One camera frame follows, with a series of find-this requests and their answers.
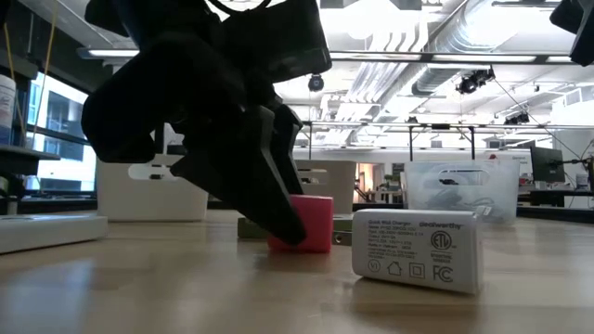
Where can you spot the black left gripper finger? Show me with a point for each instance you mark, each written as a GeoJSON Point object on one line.
{"type": "Point", "coordinates": [250, 185]}
{"type": "Point", "coordinates": [285, 139]}

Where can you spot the white wall charger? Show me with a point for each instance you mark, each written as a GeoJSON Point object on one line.
{"type": "Point", "coordinates": [413, 250]}

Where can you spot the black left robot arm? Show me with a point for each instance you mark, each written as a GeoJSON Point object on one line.
{"type": "Point", "coordinates": [107, 16]}

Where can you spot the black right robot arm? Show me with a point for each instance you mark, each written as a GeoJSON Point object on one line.
{"type": "Point", "coordinates": [580, 28]}

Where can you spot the white plastic bin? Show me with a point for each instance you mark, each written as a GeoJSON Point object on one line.
{"type": "Point", "coordinates": [139, 199]}

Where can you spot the clear plastic bin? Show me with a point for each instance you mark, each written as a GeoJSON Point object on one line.
{"type": "Point", "coordinates": [417, 204]}

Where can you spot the white spray bottle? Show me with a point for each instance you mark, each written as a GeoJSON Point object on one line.
{"type": "Point", "coordinates": [7, 111]}

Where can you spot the white card lower left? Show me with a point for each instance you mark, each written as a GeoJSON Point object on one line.
{"type": "Point", "coordinates": [46, 232]}

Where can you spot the black ceiling spotlight rig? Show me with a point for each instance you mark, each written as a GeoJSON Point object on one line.
{"type": "Point", "coordinates": [473, 81]}

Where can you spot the black background monitor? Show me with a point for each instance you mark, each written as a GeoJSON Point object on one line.
{"type": "Point", "coordinates": [547, 164]}

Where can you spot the black overhead camera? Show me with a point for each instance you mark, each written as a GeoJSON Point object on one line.
{"type": "Point", "coordinates": [316, 82]}

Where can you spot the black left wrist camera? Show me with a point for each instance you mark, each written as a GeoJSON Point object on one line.
{"type": "Point", "coordinates": [287, 42]}

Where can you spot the black background workstation frame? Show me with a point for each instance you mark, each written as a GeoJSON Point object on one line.
{"type": "Point", "coordinates": [410, 139]}

